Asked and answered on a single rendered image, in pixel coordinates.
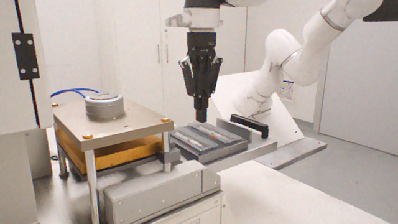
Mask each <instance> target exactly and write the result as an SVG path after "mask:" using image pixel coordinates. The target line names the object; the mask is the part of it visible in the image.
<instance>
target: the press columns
mask: <svg viewBox="0 0 398 224"><path fill-rule="evenodd" d="M53 125H54V131H55V130H59V129H61V128H59V127H58V124H57V123H56V122H54V123H53ZM55 139H56V144H57V142H58V141H57V138H56V133H55ZM162 152H163V153H169V152H170V136H169V131H167V132H164V133H162ZM57 153H58V161H59V167H60V173H59V177H67V176H68V175H69V171H67V163H66V158H65V156H64V154H63V152H61V150H60V149H59V148H58V146H57ZM84 153H85V159H86V169H87V175H88V186H89V192H90V203H91V215H92V218H91V220H92V224H104V223H103V222H102V221H101V209H100V196H99V190H98V178H97V171H96V159H95V150H90V151H85V152H84ZM163 170H164V172H165V173H169V172H170V163H168V164H163Z"/></svg>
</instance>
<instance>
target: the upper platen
mask: <svg viewBox="0 0 398 224"><path fill-rule="evenodd" d="M55 133H56V138H57V141H58V142H57V146H58V148H59V149H60V150H61V152H63V154H64V156H65V157H66V158H67V160H68V161H69V162H70V164H71V165H72V167H73V168H74V169H75V171H76V172H77V174H79V176H80V177H81V179H82V180H83V181H88V175H87V169H86V159H85V153H84V152H81V151H80V150H79V148H77V145H75V144H74V143H73V142H72V140H71V139H70V138H69V137H67V135H66V134H65V133H64V132H63V130H62V129H59V130H55ZM160 151H162V138H160V137H158V136H156V135H151V136H146V137H143V138H137V139H134V140H132V141H126V142H122V143H118V144H113V145H109V146H105V147H99V148H98V149H95V159H96V171H97V178H99V177H101V176H103V175H108V174H112V173H115V172H119V171H122V170H124V169H127V168H131V167H135V166H138V165H142V164H145V163H148V162H153V161H154V160H157V159H159V152H160Z"/></svg>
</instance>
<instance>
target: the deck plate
mask: <svg viewBox="0 0 398 224"><path fill-rule="evenodd" d="M162 169H163V163H162V162H161V161H159V159H157V160H154V161H153V162H148V163H145V164H142V165H138V166H135V167H131V168H127V169H124V170H122V171H119V172H115V173H112V174H108V175H103V176H101V177H99V178H98V190H99V201H100V209H101V221H102V222H103V223H104V224H107V222H106V217H105V209H104V197H103V190H104V189H107V188H109V187H110V186H113V185H117V184H120V183H123V182H127V181H130V180H132V179H135V178H138V177H142V176H145V175H148V174H152V173H154V172H156V171H158V170H162ZM67 171H69V175H68V176H67V177H59V173H60V168H59V169H54V170H53V174H51V175H46V176H42V177H38V179H32V181H33V185H34V192H35V200H36V204H37V212H38V216H39V220H40V224H92V220H91V218H92V215H91V203H90V192H89V186H88V181H83V180H82V179H81V177H80V176H79V174H74V173H73V172H72V171H71V169H69V167H68V166H67ZM223 195H224V191H223V190H221V189H220V190H218V191H216V192H214V193H212V194H209V195H207V196H205V197H202V198H199V199H197V200H194V201H192V202H190V203H188V204H186V205H182V206H181V207H178V208H175V209H173V210H172V211H169V212H167V213H165V214H161V215H159V216H157V217H154V218H153V219H151V220H148V221H146V222H143V223H140V224H160V223H162V222H165V221H167V220H169V219H170V218H173V217H176V216H178V215H180V214H182V213H185V212H188V211H189V210H191V209H193V208H196V207H199V206H200V205H203V204H206V203H208V202H210V201H211V200H214V199H216V198H218V197H221V196H223Z"/></svg>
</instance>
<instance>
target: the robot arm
mask: <svg viewBox="0 0 398 224"><path fill-rule="evenodd" d="M267 1H268V0H185V6H184V12H182V13H180V14H177V15H176V16H172V17H169V18H166V20H165V25H166V26H167V27H186V28H189V31H190V32H187V47H188V51H187V56H186V57H185V58H184V59H183V60H179V61H178V64H179V65H180V68H181V69H182V71H183V77H184V80H185V86H186V90H187V95H188V96H191V97H193V98H194V109H195V110H196V121H198V122H200V123H205V122H207V108H208V107H209V98H211V94H214V93H215V88H216V86H217V81H218V75H219V71H220V66H221V64H222V61H223V59H222V58H219V57H218V56H217V55H216V51H215V47H216V35H217V32H192V31H214V28H217V27H219V26H220V25H222V26H223V20H220V5H221V6H226V7H232V8H236V7H251V6H258V5H261V4H264V3H266V2H267ZM382 1H383V0H329V1H328V2H327V3H325V4H324V5H323V6H322V7H321V8H320V9H319V10H318V11H317V12H316V13H314V15H313V16H312V18H311V19H310V20H309V21H308V22H307V23H306V24H305V26H304V28H303V37H304V46H301V45H300V43H299V42H298V41H297V39H296V38H295V37H294V35H292V34H290V33H289V32H287V31H286V30H285V29H277V30H273V31H272V32H271V33H270V34H269V36H268V38H267V39H266V41H265V48H266V57H265V60H264V64H263V66H262V68H261V69H260V70H259V71H258V72H257V73H256V75H255V76H254V77H253V78H252V79H250V80H249V81H245V82H244V83H243V85H242V86H240V87H236V88H235V91H234V93H233V94H232V100H231V101H232V103H233V105H234V108H235V110H236V111H238V112H240V113H241V114H242V115H244V116H246V117H247V118H248V119H252V120H256V119H259V118H261V117H263V116H266V115H269V114H271V113H272V111H271V109H272V108H271V107H272V105H273V100H272V98H271V97H272V94H273V93H274V92H275V91H276V90H278V89H279V88H280V87H281V86H282V84H283V81H284V75H283V71H284V72H285V73H286V74H287V76H288V77H289V78H290V79H291V80H292V81H293V82H295V83H296V84H298V85H299V86H300V87H307V86H310V85H311V84H312V83H315V82H316V81H317V80H318V77H319V76H320V61H321V60H322V55H323V53H324V51H325V49H326V47H327V46H329V45H330V44H331V43H332V41H333V40H335V39H336V38H337V37H338V36H339V35H340V34H341V33H342V32H344V30H345V29H347V27H348V26H349V25H350V24H352V23H353V22H354V20H355V19H361V18H363V17H366V16H367V15H368V14H371V13H373V12H375V11H376V9H377V8H378V7H379V6H380V5H381V3H382ZM190 64H191V65H192V72H193V78H192V72H191V69H190ZM282 70H283V71H282Z"/></svg>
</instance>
